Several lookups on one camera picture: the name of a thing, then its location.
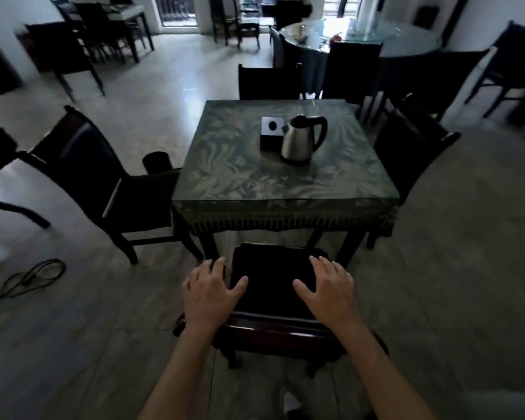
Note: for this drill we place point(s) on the person's left thumb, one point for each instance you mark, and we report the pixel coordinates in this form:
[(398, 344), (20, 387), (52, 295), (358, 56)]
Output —
[(239, 289)]

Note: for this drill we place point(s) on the round glass dining table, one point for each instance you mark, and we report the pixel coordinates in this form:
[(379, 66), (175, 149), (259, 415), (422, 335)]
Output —
[(376, 37)]

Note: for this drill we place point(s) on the person's left hand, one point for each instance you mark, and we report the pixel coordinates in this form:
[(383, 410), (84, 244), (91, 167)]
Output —
[(208, 301)]

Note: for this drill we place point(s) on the person's right forearm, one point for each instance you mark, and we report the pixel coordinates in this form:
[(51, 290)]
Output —
[(376, 371)]

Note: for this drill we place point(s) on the person's right thumb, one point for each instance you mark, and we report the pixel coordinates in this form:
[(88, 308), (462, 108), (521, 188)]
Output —
[(304, 290)]

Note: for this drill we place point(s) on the black and white tissue box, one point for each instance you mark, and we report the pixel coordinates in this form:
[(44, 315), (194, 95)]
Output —
[(270, 133)]

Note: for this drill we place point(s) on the person's left middle finger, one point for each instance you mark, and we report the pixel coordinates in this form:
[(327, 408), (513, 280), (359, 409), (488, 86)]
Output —
[(205, 270)]

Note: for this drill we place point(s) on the square table green patterned cloth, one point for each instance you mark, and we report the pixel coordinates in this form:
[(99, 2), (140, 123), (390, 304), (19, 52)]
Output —
[(262, 179)]

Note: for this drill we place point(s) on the stainless steel electric kettle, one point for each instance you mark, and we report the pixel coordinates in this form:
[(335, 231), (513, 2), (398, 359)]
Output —
[(297, 142)]

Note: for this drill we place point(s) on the person's right middle finger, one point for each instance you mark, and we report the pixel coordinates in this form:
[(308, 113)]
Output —
[(329, 266)]

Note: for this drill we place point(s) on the person's left forearm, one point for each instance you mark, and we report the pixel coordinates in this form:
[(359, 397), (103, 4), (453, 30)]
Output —
[(179, 376)]

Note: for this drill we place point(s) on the person's right hand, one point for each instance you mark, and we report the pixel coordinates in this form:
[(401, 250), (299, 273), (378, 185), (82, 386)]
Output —
[(332, 301)]

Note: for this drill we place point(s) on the person's left little finger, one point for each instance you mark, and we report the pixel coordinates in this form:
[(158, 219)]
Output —
[(185, 286)]

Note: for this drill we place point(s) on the dark table with white top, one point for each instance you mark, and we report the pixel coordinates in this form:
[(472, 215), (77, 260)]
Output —
[(129, 15)]

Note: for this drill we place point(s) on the person's right little finger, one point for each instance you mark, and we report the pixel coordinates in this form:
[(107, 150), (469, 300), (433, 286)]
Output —
[(351, 282)]

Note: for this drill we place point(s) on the dark wooden chair black cushion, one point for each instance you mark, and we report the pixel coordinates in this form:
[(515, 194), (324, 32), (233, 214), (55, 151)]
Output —
[(100, 179), (407, 144), (271, 275), (269, 83)]

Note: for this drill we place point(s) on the black round waste bin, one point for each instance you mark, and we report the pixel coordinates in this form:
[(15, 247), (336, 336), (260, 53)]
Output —
[(156, 162)]

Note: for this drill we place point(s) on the dark wooden dining chair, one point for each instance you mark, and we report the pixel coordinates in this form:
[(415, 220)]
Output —
[(54, 48), (437, 78), (514, 52), (284, 50), (236, 26), (81, 21), (352, 69)]

